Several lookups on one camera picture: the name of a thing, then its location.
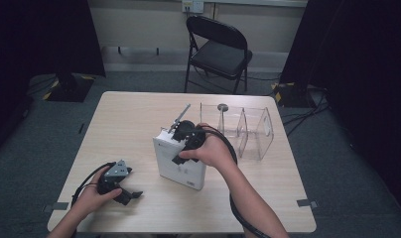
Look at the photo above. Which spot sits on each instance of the person's right hand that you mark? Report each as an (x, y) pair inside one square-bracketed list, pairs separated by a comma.
[(215, 152)]

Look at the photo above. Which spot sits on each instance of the white box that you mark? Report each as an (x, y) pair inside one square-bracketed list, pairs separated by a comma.
[(178, 175)]

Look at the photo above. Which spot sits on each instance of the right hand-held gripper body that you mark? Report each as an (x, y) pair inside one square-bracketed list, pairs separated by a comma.
[(190, 134)]

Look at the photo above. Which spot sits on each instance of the white wall outlet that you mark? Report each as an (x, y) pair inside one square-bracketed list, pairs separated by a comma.
[(192, 6)]

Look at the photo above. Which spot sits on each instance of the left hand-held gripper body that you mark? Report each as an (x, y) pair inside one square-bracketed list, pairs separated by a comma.
[(117, 172)]

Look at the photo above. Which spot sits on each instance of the grey tape strip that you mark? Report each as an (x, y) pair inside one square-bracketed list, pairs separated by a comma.
[(56, 206), (306, 203)]

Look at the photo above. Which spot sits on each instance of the black stand base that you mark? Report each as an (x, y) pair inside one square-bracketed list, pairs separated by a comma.
[(293, 94), (71, 87)]

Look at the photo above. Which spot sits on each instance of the black folding chair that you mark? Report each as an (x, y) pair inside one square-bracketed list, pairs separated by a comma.
[(221, 56)]

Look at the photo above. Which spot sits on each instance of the black curtain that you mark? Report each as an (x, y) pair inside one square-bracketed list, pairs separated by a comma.
[(364, 66), (39, 39)]

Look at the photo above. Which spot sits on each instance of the clear acrylic book holder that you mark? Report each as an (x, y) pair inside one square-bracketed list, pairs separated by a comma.
[(254, 139)]

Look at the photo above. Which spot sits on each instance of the person's left hand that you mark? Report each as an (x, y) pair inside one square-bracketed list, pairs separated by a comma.
[(89, 198)]

